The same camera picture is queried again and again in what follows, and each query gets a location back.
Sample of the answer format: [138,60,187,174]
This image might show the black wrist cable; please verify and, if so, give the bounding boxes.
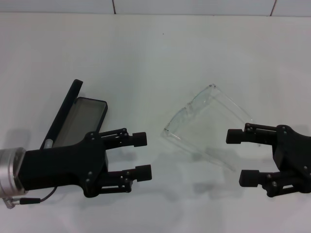
[1,186,56,209]

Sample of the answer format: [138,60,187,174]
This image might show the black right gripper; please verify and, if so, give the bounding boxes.
[225,123,311,197]

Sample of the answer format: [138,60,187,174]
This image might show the black glasses case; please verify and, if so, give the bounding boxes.
[40,79,109,150]

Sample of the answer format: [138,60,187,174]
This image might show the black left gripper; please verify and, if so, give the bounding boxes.
[18,132,109,199]

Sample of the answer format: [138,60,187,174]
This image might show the clear plastic glasses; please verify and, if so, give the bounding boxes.
[161,83,262,173]

